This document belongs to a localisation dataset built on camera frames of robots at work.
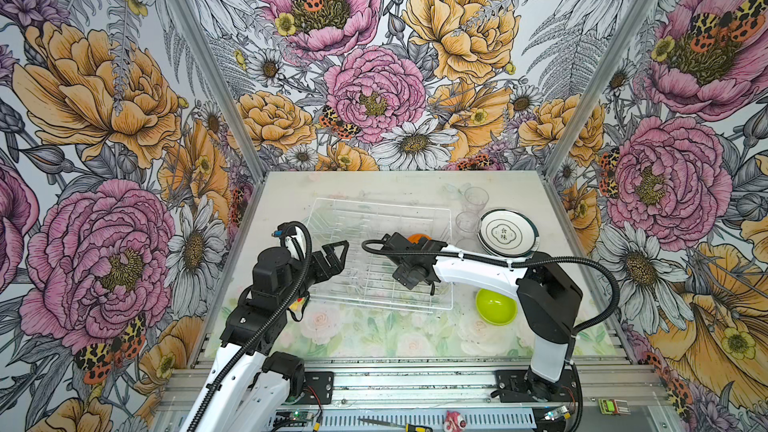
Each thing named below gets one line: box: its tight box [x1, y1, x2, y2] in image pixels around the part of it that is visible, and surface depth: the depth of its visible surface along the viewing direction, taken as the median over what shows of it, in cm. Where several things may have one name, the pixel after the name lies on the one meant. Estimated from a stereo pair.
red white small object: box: [444, 410, 467, 432], surface depth 68 cm
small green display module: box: [598, 398, 631, 415], surface depth 71 cm
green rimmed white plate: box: [477, 208, 540, 259], surface depth 104 cm
